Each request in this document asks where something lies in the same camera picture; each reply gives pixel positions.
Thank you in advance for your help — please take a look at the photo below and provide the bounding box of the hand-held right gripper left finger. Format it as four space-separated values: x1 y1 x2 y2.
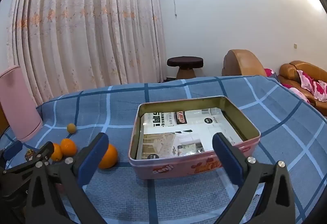
25 132 110 224

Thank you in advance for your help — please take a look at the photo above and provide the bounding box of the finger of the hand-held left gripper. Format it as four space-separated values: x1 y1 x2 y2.
0 141 55 176
0 142 23 166

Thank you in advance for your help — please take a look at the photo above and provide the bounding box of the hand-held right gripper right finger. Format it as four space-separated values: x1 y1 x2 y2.
213 132 297 224

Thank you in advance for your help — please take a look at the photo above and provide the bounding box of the dark round fruit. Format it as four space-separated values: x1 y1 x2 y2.
25 149 37 162

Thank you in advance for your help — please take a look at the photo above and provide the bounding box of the large orange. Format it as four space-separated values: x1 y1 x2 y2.
98 144 119 169

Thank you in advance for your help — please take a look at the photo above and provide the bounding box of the pink metal tin box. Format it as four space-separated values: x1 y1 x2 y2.
128 95 261 180

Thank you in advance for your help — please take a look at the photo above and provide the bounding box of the pink cylindrical cover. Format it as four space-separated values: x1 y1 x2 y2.
0 66 43 142

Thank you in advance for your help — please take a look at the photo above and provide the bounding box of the printed paper sheet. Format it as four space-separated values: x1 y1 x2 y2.
136 108 243 159

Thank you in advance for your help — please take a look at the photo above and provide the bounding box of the blue plaid tablecloth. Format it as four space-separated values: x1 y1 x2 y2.
0 75 327 224

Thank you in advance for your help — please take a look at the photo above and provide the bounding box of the pink cloth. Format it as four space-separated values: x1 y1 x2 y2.
281 83 311 104

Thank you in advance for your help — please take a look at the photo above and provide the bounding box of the brown leather armchair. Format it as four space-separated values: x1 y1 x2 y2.
221 49 268 77

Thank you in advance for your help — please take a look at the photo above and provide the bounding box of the round stool with dark cushion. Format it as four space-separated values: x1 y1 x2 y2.
167 56 204 79

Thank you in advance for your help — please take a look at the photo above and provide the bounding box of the brown leather sofa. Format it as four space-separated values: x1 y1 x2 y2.
277 60 327 117

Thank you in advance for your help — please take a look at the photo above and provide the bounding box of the pink floral pillow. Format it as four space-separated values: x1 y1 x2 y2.
313 80 327 102
296 69 320 93

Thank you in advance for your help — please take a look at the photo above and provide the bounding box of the pale floral curtain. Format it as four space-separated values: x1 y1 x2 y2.
6 0 167 106

